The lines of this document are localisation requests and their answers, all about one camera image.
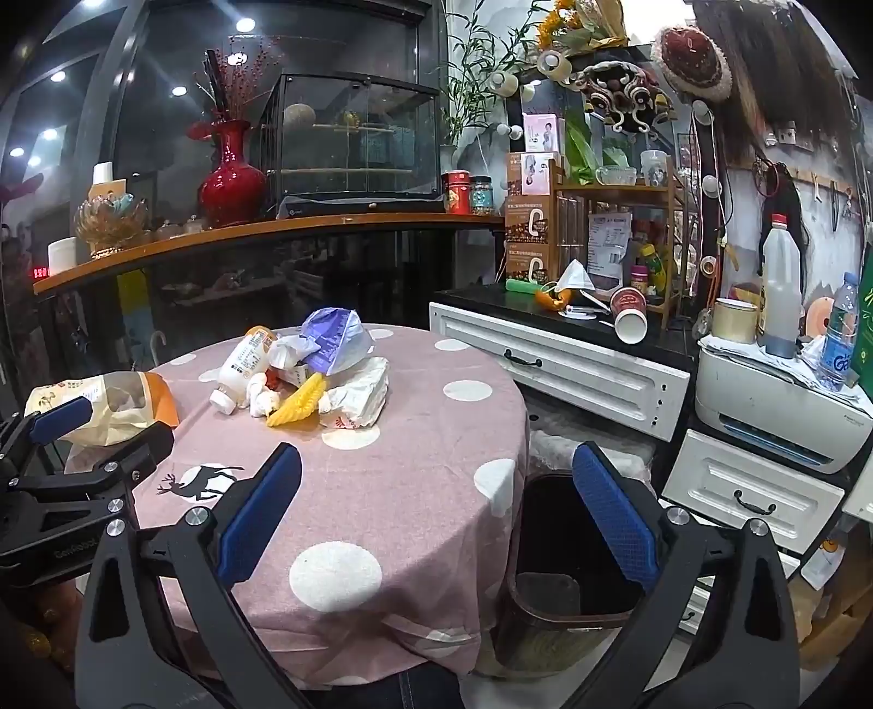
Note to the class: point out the green shopping bag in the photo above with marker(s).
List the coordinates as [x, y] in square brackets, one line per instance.
[866, 341]

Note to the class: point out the glass terrarium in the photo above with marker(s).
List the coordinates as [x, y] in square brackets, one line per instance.
[341, 204]

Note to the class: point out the clear glass cup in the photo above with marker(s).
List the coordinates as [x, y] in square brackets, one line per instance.
[617, 175]

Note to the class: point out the orange and beige snack bag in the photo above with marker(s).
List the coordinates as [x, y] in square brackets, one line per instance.
[116, 402]

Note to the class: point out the sunflower bouquet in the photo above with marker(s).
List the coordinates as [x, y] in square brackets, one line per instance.
[552, 24]

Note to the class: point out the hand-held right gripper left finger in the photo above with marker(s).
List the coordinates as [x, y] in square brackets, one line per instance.
[262, 511]

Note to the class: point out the long brown wig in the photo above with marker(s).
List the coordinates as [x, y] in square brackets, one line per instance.
[771, 82]

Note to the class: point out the white printed cup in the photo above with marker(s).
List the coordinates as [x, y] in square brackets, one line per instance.
[653, 167]

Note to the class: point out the pink polka dot tablecloth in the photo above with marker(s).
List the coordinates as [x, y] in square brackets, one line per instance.
[382, 491]

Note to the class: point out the white paper wrapper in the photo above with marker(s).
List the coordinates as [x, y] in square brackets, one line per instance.
[358, 399]

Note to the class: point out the red round hat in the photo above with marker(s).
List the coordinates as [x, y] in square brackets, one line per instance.
[692, 61]

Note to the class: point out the purple and white plastic bag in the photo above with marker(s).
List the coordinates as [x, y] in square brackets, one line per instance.
[334, 337]

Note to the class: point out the white tissue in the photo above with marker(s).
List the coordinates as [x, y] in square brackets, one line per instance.
[262, 399]

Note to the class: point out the yellow green bottle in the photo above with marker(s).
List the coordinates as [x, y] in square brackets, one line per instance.
[655, 266]

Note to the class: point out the brown trash bin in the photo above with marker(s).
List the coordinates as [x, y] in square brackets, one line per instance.
[545, 613]

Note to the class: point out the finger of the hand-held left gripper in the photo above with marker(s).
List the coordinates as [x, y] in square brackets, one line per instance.
[61, 419]
[146, 443]

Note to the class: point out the pink round disc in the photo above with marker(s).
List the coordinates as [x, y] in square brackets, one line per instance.
[816, 318]

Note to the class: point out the red berry branches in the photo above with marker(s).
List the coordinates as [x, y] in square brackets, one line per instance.
[239, 82]

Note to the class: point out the red ceramic vase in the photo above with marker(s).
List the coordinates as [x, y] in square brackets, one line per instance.
[232, 187]

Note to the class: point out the cardboard box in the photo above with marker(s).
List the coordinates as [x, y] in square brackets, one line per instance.
[839, 600]

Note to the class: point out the person's leg in jeans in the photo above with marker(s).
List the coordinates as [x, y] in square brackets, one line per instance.
[409, 690]

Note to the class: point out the wooden shelf rack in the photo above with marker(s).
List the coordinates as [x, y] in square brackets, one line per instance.
[614, 194]

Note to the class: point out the ornate beaded headdress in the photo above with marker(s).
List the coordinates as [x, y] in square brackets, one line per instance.
[614, 88]

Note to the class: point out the white printer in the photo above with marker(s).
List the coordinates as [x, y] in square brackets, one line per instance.
[771, 402]

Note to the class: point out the red tin can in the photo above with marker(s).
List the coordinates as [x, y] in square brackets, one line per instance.
[458, 194]

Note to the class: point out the black hanging wig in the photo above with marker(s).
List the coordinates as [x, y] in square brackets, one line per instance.
[784, 218]

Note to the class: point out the pink printed box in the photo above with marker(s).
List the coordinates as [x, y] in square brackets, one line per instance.
[539, 174]
[542, 133]

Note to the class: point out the wooden wall hook rack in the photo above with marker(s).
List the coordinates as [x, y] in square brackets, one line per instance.
[818, 178]

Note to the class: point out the green roll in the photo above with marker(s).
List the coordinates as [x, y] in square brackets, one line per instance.
[524, 286]

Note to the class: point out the large clear plastic jug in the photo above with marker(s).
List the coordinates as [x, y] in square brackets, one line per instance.
[781, 286]

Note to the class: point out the white flat device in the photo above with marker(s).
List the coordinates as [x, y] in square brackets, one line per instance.
[583, 311]

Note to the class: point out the white low drawer unit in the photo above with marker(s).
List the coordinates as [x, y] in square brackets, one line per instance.
[750, 491]

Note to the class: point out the white plastic sack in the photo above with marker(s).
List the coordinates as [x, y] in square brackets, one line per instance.
[593, 443]

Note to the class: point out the red paper cup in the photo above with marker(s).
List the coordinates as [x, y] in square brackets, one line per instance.
[627, 307]

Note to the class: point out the white plastic milk bottle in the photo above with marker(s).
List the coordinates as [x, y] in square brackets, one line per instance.
[242, 365]

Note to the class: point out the green leaf package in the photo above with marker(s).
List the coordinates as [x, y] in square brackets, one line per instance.
[580, 150]

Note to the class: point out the clear plastic wrapper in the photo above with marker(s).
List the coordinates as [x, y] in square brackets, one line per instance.
[290, 351]

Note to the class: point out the orange peel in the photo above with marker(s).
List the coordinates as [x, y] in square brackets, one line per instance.
[549, 298]

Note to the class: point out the yellow foam fruit net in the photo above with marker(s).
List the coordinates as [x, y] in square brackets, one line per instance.
[297, 405]

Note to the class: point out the green bamboo plant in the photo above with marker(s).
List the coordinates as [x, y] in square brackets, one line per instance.
[477, 75]

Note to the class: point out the beige tape roll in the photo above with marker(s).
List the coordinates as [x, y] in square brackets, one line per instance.
[733, 320]

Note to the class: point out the glass jar with blue contents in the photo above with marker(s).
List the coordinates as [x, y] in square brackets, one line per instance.
[481, 198]

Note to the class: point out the white drawer cabinet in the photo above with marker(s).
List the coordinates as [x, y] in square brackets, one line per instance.
[580, 382]

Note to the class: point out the white side drawer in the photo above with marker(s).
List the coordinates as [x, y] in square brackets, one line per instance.
[861, 501]

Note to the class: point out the white face mask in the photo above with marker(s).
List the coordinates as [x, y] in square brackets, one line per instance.
[576, 276]

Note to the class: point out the small jar with red lid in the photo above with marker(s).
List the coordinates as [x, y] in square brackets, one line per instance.
[638, 281]

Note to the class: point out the person's left hand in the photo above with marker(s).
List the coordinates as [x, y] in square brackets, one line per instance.
[54, 617]

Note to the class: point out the white paper roll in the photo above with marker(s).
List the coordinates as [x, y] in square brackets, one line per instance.
[102, 172]

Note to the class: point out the water bottle with blue label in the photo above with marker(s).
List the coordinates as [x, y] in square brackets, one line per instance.
[839, 341]

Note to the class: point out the clear plastic boxes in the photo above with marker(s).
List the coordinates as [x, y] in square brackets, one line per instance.
[573, 218]

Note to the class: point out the beige small box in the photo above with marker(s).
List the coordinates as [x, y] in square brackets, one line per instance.
[109, 191]

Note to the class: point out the gold lotus bowl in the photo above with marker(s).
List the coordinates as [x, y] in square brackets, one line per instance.
[109, 225]

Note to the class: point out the curved wooden display counter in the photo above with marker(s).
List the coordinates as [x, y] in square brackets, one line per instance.
[273, 228]

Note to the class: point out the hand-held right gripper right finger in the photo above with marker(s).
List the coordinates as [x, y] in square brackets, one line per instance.
[614, 518]

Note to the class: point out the lighted vanity mirror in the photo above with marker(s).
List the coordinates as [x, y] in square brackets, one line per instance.
[702, 157]

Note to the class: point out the yellow and blue box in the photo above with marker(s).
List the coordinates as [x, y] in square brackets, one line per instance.
[134, 307]

